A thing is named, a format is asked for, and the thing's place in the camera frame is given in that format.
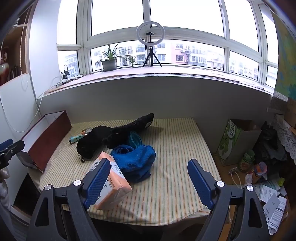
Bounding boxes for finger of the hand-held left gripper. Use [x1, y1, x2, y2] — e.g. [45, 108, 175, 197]
[0, 138, 25, 171]

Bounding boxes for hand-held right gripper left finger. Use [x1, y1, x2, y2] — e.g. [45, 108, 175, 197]
[26, 158, 111, 241]

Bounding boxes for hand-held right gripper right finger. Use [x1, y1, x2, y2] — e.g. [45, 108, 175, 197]
[187, 159, 271, 241]

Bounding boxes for orange tissue pack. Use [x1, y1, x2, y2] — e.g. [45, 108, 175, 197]
[84, 151, 133, 211]

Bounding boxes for red-brown box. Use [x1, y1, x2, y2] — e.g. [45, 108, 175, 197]
[18, 110, 73, 173]

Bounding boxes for black cloth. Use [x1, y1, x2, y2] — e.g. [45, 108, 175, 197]
[76, 126, 116, 160]

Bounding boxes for blue towel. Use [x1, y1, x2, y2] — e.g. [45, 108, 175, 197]
[110, 144, 156, 183]

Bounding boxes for black fuzzy sock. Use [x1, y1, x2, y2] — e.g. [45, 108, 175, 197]
[102, 113, 155, 150]

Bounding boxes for striped tablecloth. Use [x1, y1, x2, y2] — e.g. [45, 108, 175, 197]
[28, 117, 232, 226]

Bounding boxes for small patterned bottle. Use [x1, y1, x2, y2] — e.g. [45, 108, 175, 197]
[69, 134, 84, 144]

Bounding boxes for green label bottle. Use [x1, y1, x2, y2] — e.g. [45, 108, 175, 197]
[239, 149, 255, 173]

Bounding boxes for green printed cardboard box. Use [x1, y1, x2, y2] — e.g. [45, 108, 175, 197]
[217, 119, 262, 166]

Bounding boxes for teal collapsible funnel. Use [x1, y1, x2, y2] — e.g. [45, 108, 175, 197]
[128, 131, 143, 149]

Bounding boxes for orange and purple cup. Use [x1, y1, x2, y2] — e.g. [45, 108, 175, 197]
[252, 161, 268, 183]

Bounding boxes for red vase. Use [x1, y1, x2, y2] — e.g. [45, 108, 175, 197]
[0, 52, 11, 86]

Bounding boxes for pile of papers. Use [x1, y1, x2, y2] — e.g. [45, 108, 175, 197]
[257, 179, 288, 234]

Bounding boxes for pile of dark clothes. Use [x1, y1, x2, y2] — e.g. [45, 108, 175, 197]
[253, 122, 287, 163]

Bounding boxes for black charger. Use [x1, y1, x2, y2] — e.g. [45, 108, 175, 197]
[60, 65, 71, 79]

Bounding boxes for white lace cloth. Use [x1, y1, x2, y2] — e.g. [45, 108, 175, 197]
[272, 115, 296, 160]

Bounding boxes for wooden bookshelf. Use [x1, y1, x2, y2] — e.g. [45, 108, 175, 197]
[0, 21, 29, 86]

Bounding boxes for brown cardboard box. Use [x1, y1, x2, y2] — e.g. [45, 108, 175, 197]
[284, 97, 296, 128]

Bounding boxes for potted plant in grey pot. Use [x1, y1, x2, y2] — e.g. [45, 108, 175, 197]
[96, 43, 123, 72]

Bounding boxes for small green plant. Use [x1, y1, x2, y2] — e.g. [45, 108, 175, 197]
[122, 55, 139, 68]

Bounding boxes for white cord with plug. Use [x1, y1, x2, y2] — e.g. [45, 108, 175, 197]
[228, 167, 244, 189]

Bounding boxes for white cable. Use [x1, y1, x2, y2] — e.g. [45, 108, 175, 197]
[0, 75, 67, 133]

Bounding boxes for wall poster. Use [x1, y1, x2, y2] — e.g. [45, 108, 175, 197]
[270, 11, 296, 102]

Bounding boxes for ring light on tripod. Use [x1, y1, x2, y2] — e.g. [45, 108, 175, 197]
[136, 21, 165, 67]

